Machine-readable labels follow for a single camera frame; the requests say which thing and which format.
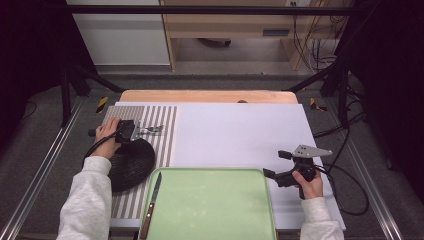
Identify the bundle of hanging cables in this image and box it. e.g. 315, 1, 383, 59
291, 1, 348, 73

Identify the person's right hand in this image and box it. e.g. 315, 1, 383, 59
291, 169, 324, 201

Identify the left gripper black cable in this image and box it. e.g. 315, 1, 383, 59
82, 131, 119, 168

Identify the aluminium rail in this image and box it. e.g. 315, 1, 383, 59
0, 96, 86, 240
344, 139, 405, 240

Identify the person's left hand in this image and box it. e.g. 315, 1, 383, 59
89, 117, 123, 160

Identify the white cabinet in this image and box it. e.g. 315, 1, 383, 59
64, 0, 172, 66

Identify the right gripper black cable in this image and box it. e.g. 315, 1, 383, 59
314, 162, 370, 217

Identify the black round plate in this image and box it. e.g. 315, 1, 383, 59
108, 137, 157, 194

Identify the black metal stand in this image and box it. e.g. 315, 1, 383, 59
282, 61, 351, 130
60, 62, 125, 128

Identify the green tray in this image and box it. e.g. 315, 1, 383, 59
137, 167, 279, 240

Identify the black horizontal frame bar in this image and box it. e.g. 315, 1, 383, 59
64, 4, 355, 16

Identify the wooden board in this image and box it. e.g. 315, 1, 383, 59
118, 89, 299, 105

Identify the wooden desk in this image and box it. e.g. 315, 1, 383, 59
159, 0, 354, 72

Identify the black curtain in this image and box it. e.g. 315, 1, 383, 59
339, 0, 424, 204
0, 0, 98, 151

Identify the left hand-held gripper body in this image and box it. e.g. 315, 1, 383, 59
114, 119, 143, 145

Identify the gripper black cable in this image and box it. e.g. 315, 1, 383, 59
314, 162, 370, 217
82, 131, 119, 168

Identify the yellow-black tape strip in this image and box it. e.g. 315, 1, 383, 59
95, 96, 110, 114
308, 97, 328, 113

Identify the wooden-handled knife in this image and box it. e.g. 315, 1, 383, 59
139, 171, 163, 240

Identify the striped placemat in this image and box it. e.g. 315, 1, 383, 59
99, 105, 179, 221

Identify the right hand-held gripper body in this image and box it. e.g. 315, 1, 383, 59
275, 144, 334, 188

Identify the black floor cable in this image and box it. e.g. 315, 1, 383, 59
312, 84, 368, 139

